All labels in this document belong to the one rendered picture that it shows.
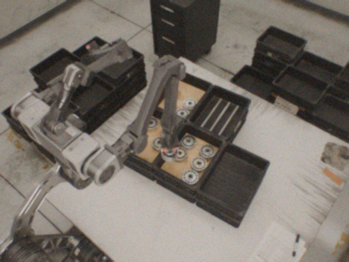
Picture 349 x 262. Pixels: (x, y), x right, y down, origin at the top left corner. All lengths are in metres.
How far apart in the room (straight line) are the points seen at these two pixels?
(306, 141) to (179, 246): 1.17
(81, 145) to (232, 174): 1.04
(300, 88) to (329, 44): 1.47
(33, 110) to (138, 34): 2.94
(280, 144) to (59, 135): 1.55
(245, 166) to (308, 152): 0.52
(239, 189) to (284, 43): 1.92
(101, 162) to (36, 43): 3.35
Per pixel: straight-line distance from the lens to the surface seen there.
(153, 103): 1.40
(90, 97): 3.17
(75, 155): 1.39
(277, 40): 3.60
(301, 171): 2.37
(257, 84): 3.40
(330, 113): 3.21
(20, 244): 1.95
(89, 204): 2.21
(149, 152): 2.17
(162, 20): 3.48
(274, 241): 2.12
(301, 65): 3.55
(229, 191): 2.05
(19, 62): 4.41
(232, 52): 4.12
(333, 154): 2.52
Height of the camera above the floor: 2.66
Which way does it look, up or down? 54 degrees down
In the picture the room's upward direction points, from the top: 2 degrees counter-clockwise
